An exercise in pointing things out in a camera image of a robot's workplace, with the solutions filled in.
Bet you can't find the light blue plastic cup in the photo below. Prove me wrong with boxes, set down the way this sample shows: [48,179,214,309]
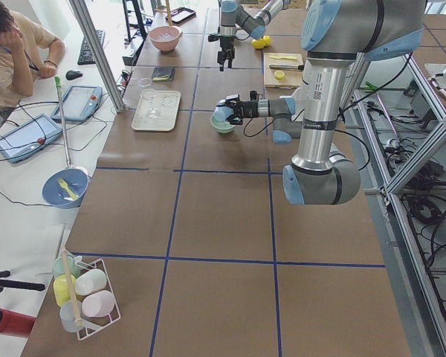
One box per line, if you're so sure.
[213,106,233,122]

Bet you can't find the yellow plastic fork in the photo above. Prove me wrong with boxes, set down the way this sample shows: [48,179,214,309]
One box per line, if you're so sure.
[57,178,78,201]

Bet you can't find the small glass dish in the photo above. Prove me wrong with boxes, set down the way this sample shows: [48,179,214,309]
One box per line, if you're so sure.
[138,78,152,88]

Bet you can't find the black camera tripod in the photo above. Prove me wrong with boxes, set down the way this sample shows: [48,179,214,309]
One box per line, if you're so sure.
[0,270,46,293]

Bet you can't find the light green bowl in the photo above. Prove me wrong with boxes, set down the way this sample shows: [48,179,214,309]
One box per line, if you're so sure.
[210,115,235,134]

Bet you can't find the steel muddler with black cap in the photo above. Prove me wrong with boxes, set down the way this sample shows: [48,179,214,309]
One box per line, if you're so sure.
[269,64,305,71]

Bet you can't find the green cup in rack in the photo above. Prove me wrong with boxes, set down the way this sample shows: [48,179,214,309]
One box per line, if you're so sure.
[52,255,80,278]

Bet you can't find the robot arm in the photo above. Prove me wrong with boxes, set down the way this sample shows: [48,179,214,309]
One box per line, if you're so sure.
[208,0,291,71]
[213,1,426,205]

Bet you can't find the wooden stand with base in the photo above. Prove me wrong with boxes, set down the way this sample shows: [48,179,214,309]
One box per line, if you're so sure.
[154,0,174,26]

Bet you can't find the white cup in rack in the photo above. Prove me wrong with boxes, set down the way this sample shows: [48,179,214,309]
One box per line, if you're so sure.
[74,268,107,295]

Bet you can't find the aluminium frame post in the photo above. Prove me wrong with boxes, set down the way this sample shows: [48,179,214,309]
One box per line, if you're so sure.
[69,0,126,113]

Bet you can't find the teach pendant tablet far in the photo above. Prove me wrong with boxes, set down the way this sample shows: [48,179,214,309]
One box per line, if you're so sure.
[57,86,103,122]

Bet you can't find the metal rod with green tip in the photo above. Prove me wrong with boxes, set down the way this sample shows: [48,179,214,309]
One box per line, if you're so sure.
[54,76,73,169]

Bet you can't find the yellow cup in rack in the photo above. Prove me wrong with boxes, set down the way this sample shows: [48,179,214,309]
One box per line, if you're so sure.
[53,274,71,307]

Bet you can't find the black keyboard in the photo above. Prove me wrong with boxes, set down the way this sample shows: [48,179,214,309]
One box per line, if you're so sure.
[77,29,106,66]

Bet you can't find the blue bowl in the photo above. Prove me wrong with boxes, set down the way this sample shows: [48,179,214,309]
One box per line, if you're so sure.
[42,168,90,209]

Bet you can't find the black computer mouse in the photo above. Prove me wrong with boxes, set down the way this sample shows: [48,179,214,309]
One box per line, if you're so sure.
[65,70,83,80]

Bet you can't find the red cylinder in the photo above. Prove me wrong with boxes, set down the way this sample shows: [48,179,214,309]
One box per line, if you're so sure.
[0,308,36,338]

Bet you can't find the wooden cutting board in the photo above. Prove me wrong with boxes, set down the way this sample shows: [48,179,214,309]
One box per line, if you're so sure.
[263,53,304,89]

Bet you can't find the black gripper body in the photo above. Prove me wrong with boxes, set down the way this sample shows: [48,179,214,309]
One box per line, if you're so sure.
[224,90,259,119]
[207,33,235,64]

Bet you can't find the seated person in beige shirt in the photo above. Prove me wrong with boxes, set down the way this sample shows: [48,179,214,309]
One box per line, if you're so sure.
[0,1,65,112]

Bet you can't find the half lemon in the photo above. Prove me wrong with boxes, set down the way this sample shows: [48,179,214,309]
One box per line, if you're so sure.
[274,70,285,80]

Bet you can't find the pink bowl of ice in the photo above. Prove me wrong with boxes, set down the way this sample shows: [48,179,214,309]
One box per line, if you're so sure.
[149,26,183,52]

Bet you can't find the teach pendant tablet near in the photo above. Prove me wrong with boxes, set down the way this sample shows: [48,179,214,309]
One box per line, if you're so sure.
[0,114,62,163]

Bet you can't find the yellow plastic knife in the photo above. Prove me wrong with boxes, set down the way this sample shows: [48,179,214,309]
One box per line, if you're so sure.
[269,55,298,61]

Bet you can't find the yellow lemon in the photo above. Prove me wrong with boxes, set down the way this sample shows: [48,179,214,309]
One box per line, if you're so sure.
[263,35,272,47]
[251,38,266,50]

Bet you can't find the cream bear tray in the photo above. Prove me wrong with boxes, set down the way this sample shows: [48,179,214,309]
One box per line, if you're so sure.
[131,89,181,132]

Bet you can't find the white wire cup rack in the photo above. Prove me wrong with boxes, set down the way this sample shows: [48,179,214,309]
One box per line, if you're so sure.
[52,250,121,341]

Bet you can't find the teach pendant tablet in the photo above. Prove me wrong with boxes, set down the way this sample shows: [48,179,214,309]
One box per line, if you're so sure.
[57,86,103,122]
[0,114,62,163]

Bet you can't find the pink cup in rack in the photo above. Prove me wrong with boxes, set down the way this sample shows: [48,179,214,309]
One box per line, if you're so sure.
[82,290,115,318]

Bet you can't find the grey and yellow cloth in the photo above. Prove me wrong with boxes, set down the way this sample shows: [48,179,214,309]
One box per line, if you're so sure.
[151,66,175,82]

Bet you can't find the clear wine glass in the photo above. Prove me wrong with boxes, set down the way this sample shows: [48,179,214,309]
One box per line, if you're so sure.
[140,88,160,119]

